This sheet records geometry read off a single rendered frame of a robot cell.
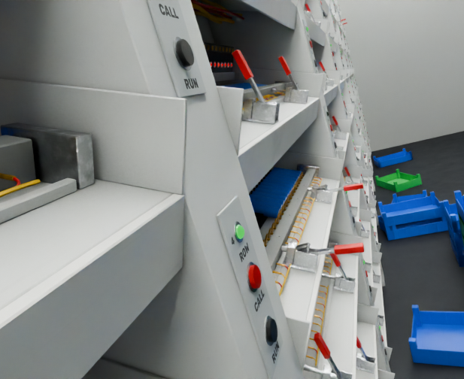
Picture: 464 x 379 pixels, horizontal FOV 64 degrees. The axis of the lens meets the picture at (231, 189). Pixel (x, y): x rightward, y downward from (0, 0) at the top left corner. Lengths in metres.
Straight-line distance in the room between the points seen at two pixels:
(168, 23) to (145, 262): 0.14
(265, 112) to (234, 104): 0.17
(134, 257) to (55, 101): 0.11
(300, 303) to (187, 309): 0.22
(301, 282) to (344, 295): 0.34
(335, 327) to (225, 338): 0.50
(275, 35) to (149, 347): 0.74
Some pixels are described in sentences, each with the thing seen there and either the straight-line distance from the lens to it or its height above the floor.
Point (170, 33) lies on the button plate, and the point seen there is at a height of 0.98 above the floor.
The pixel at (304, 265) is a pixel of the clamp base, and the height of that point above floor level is 0.71.
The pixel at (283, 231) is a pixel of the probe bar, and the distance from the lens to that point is 0.54.
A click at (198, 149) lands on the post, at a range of 0.23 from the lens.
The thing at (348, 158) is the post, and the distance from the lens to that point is 1.61.
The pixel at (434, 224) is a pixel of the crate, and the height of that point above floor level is 0.05.
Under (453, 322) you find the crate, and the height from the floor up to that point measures 0.01.
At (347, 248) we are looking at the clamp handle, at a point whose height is 0.73.
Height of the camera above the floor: 0.93
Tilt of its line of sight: 12 degrees down
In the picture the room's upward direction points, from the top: 17 degrees counter-clockwise
